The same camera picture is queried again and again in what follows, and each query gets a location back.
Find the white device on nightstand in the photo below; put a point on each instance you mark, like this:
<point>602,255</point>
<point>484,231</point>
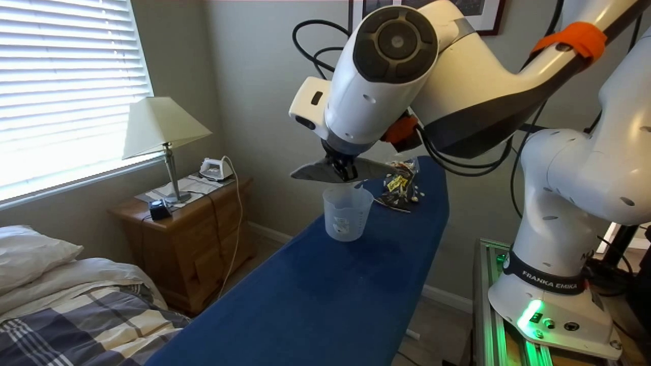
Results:
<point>216,168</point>

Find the bed with plaid cover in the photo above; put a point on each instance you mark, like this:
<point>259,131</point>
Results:
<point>73,331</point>

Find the wooden nightstand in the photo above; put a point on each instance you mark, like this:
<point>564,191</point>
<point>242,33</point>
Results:
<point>183,251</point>

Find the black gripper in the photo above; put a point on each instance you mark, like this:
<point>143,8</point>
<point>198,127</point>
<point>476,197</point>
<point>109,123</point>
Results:
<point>344,155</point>

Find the grey mat on nightstand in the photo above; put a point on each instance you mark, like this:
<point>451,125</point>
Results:
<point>193,185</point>

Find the grey quilted pot placemat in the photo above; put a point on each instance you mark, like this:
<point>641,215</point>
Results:
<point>307,174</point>

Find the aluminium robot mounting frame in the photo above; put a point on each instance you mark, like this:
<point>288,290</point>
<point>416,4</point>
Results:
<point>495,326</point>

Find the blue ironing board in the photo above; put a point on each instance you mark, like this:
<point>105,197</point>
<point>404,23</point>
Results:
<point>306,297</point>

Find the small black alarm clock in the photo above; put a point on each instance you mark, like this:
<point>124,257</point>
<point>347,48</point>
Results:
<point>159,209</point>

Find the white window blinds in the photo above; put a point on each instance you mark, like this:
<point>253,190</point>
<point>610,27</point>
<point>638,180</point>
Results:
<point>67,88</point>

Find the table lamp with beige shade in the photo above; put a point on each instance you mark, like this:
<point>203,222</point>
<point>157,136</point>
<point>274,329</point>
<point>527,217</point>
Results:
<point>163,123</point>

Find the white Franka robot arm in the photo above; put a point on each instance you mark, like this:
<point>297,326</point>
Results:
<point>474,88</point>

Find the white pillow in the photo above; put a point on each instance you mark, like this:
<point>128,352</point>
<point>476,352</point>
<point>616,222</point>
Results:
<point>31,255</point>

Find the clear plastic measuring jug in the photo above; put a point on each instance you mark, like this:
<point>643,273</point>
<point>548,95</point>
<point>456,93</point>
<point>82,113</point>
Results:
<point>347,214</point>

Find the framed wall picture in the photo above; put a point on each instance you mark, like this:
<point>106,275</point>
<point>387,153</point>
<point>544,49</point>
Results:
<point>484,17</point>

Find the open foil snack bag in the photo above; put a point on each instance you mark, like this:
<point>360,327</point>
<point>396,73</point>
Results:
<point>400,190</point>

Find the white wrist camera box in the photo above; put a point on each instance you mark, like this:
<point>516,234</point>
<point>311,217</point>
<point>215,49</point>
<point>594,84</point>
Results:
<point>309,102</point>

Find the white bed sheet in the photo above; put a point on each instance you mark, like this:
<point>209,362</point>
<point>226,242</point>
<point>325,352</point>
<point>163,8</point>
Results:
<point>89,277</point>

